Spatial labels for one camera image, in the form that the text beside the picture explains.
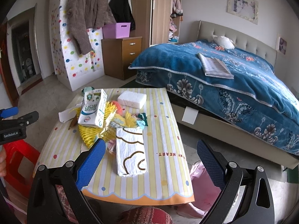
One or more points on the wooden wardrobe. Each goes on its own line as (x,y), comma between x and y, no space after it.
(155,22)

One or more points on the orange knitted glove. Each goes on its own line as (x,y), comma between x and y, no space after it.
(118,107)

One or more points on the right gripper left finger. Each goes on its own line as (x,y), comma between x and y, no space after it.
(52,185)

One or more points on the blue floral bed blanket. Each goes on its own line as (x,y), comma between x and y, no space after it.
(263,101)

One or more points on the black jacket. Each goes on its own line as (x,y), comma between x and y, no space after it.
(122,12)

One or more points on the brown wooden nightstand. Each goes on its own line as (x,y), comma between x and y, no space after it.
(118,55)

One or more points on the purple storage basket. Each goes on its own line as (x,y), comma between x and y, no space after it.
(116,31)

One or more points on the polka dot white cabinet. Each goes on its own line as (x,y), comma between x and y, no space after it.
(72,68)

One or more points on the red plaid trousers knee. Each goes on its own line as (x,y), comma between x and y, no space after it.
(145,215)

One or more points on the red plastic stool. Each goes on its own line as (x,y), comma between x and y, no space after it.
(15,152)

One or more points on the white milk carton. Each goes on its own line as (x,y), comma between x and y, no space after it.
(93,108)

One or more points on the beige upholstered bed frame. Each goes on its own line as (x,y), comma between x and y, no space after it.
(227,128)

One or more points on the white pillow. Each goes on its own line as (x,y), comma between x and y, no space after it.
(223,41)

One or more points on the white paper tag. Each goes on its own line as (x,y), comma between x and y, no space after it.
(190,115)

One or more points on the person left hand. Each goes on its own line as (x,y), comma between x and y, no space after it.
(3,156)

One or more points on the yellow foam fruit net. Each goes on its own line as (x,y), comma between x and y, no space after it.
(112,121)

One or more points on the white foam block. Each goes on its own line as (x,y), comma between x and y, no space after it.
(132,99)

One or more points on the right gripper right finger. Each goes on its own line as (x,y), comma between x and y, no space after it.
(256,204)

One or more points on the small wall photo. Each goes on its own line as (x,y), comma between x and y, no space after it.
(281,45)

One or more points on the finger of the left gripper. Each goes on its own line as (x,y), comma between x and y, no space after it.
(8,112)
(28,119)

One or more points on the folded grey striped cloth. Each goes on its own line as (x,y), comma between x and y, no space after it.
(214,67)

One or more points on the brown fleece jacket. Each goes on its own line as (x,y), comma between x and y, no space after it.
(85,14)

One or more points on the pink-lined trash bin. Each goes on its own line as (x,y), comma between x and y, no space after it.
(205,193)

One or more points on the wall picture poster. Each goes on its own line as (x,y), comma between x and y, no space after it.
(245,9)

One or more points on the striped yellow tablecloth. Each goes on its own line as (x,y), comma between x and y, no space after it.
(152,169)

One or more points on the teal snack wrapper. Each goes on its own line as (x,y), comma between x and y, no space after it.
(141,120)

